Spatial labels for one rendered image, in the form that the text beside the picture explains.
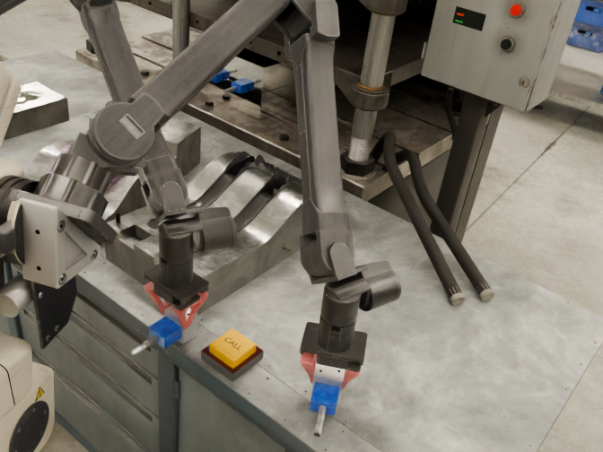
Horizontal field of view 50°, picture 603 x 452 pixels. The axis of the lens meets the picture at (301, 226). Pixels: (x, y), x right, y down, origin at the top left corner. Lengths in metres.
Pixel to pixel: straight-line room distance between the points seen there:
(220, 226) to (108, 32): 0.37
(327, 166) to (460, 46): 0.80
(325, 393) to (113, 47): 0.67
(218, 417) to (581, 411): 1.49
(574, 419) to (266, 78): 1.54
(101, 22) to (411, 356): 0.81
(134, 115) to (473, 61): 1.04
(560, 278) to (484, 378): 1.87
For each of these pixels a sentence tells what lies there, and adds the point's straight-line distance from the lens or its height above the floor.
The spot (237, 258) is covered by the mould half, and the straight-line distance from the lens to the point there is 1.27.
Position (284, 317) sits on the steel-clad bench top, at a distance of 1.28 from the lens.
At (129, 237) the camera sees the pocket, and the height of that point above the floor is 0.87.
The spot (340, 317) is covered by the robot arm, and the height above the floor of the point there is 1.01.
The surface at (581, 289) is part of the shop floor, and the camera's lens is 3.09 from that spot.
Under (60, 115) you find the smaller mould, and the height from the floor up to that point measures 0.82.
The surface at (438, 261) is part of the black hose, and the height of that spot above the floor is 0.85.
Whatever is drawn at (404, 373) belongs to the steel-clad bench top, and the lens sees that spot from 1.22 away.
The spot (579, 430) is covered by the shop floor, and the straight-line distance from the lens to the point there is 2.44.
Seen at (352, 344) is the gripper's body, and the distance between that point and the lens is 1.05.
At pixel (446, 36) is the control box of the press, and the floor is 1.19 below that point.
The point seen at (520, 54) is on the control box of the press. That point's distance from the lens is 1.65.
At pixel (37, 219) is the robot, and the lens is 0.81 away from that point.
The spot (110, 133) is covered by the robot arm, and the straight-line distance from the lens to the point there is 0.85.
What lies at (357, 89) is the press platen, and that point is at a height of 1.04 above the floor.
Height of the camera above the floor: 1.65
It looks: 34 degrees down
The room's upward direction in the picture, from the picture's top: 8 degrees clockwise
